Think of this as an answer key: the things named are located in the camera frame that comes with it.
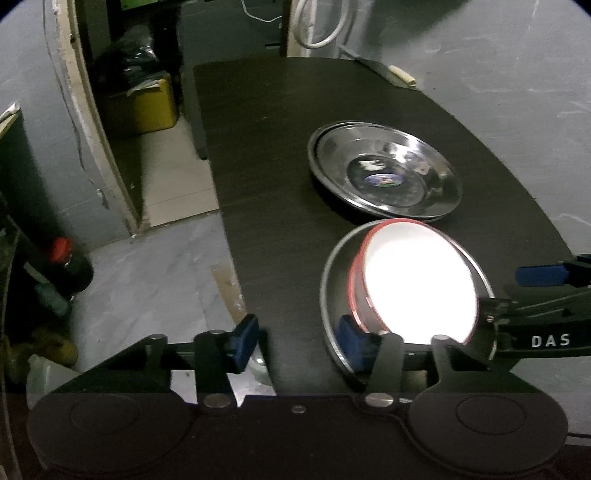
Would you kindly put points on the large steel plate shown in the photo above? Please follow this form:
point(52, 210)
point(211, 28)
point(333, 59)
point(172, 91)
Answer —
point(311, 154)

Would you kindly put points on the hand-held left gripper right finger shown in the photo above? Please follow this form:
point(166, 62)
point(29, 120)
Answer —
point(353, 344)

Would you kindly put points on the wooden side shelf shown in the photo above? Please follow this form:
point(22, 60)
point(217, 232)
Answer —
point(9, 117)

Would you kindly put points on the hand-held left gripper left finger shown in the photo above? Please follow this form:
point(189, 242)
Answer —
point(244, 344)

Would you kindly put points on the dark bottle with red cap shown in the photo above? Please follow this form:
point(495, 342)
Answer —
point(69, 272)

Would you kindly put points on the green box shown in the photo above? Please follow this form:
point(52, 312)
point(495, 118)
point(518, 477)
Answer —
point(138, 3)

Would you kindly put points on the dark cabinet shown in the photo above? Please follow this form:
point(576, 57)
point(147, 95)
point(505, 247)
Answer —
point(221, 32)

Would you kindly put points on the green bottle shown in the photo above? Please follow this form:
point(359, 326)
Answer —
point(53, 300)

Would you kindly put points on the steel bowl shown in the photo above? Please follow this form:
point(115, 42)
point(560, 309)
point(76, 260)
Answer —
point(334, 295)

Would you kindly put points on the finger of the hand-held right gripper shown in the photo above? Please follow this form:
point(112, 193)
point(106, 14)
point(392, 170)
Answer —
point(542, 276)
point(501, 311)

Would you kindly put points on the yellow bottle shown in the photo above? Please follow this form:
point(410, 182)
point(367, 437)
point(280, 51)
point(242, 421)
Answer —
point(46, 350)

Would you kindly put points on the black plastic bag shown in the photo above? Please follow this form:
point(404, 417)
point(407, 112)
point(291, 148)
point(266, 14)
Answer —
point(124, 55)

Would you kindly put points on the white plastic jug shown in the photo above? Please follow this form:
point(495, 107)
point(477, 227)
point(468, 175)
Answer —
point(46, 378)

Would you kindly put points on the yellow box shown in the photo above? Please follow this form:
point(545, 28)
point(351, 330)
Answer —
point(147, 106)

